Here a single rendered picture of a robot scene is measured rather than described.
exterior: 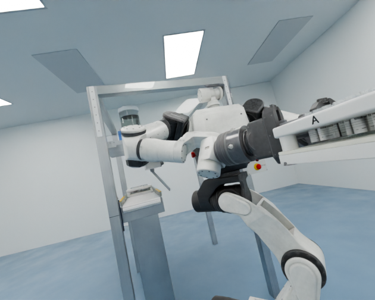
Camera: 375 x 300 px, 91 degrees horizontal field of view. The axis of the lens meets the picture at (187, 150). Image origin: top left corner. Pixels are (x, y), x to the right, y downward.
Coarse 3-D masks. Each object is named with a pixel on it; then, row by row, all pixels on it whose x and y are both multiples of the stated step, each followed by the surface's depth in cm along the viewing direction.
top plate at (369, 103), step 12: (360, 96) 20; (372, 96) 19; (336, 108) 23; (348, 108) 21; (360, 108) 20; (372, 108) 19; (300, 120) 28; (324, 120) 24; (336, 120) 23; (276, 132) 34; (288, 132) 31; (300, 132) 31
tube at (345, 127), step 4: (340, 100) 26; (336, 104) 26; (348, 120) 26; (340, 124) 26; (344, 124) 26; (348, 124) 26; (340, 128) 26; (344, 128) 26; (348, 128) 26; (344, 132) 26; (348, 132) 26; (352, 132) 26; (344, 136) 26; (348, 136) 26; (352, 136) 25
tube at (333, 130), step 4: (324, 108) 28; (332, 124) 28; (336, 124) 27; (328, 128) 28; (332, 128) 28; (336, 128) 27; (332, 132) 28; (336, 132) 27; (332, 136) 28; (336, 136) 27; (340, 136) 27; (332, 140) 28; (336, 140) 27
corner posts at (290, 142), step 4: (284, 136) 33; (288, 136) 32; (292, 136) 32; (280, 140) 34; (284, 140) 33; (288, 140) 32; (292, 140) 32; (296, 140) 32; (284, 144) 33; (288, 144) 32; (292, 144) 32; (296, 144) 32; (284, 148) 33; (288, 148) 32; (292, 148) 32; (296, 148) 32
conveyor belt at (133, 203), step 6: (150, 192) 179; (132, 198) 160; (138, 198) 150; (144, 198) 140; (150, 198) 132; (156, 198) 128; (126, 204) 128; (132, 204) 124; (138, 204) 124; (144, 204) 125; (150, 204) 126; (156, 204) 127; (126, 210) 121; (132, 210) 123
